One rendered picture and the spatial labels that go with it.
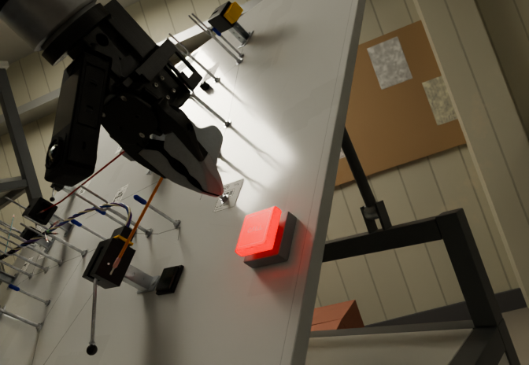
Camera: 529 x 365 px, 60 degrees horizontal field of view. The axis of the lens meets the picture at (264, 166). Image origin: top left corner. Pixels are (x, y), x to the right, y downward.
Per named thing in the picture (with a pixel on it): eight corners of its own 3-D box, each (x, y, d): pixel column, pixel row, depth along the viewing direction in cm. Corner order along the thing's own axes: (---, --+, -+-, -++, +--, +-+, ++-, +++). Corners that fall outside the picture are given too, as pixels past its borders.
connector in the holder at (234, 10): (238, 12, 99) (231, 3, 98) (243, 9, 98) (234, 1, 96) (231, 23, 98) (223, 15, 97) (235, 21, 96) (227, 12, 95)
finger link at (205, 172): (255, 156, 50) (197, 94, 46) (234, 195, 46) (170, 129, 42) (236, 165, 52) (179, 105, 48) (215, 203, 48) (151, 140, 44)
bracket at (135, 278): (137, 293, 69) (109, 278, 66) (143, 278, 70) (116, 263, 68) (153, 291, 66) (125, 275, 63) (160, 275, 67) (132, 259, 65)
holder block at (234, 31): (231, 41, 111) (204, 14, 107) (258, 29, 102) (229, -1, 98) (222, 55, 109) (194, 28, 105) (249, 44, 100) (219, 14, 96)
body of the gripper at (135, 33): (209, 82, 47) (122, -17, 42) (169, 134, 41) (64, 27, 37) (168, 109, 52) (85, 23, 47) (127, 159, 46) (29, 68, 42)
